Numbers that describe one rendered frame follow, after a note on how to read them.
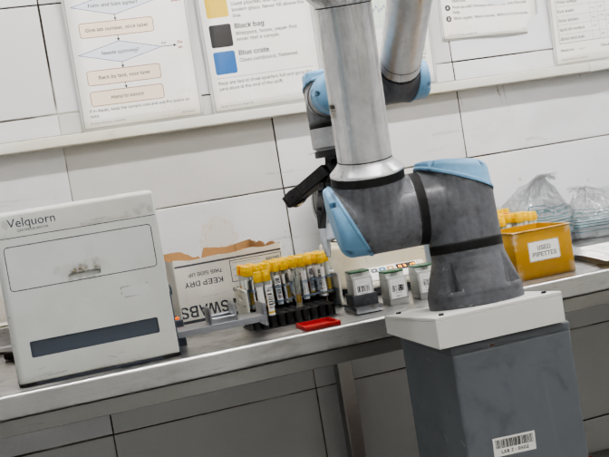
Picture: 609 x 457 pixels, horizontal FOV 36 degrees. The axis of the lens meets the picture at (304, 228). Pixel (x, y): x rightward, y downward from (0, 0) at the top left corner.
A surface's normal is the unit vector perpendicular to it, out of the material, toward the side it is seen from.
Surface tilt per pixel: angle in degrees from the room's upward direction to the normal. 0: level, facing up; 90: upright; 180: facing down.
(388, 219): 98
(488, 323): 90
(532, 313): 90
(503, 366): 90
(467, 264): 68
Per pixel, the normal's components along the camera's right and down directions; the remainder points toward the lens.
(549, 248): 0.27, 0.00
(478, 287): -0.16, -0.30
